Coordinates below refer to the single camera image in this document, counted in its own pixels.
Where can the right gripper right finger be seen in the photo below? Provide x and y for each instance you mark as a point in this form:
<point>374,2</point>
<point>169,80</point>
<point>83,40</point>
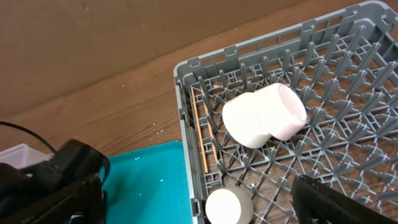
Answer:
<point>314,202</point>

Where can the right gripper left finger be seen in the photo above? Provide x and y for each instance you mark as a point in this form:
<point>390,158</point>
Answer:
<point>79,202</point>

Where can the white cup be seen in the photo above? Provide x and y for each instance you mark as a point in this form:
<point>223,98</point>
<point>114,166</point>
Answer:
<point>229,205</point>

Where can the white bowl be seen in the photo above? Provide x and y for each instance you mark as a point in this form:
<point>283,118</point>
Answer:
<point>241,121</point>
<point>280,111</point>

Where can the wooden chopstick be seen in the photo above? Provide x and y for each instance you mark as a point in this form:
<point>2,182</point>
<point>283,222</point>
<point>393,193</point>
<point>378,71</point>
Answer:
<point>197,120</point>
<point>209,126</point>

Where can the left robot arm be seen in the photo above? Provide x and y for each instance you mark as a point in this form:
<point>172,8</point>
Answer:
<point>22,187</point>

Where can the grey dishwasher rack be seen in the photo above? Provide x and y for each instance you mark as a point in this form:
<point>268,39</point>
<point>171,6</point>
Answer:
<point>343,66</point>

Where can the teal plastic tray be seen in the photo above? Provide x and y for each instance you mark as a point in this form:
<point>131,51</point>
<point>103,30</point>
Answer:
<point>148,185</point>

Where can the clear plastic bin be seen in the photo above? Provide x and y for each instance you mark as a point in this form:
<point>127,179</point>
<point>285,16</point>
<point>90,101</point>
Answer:
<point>22,156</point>

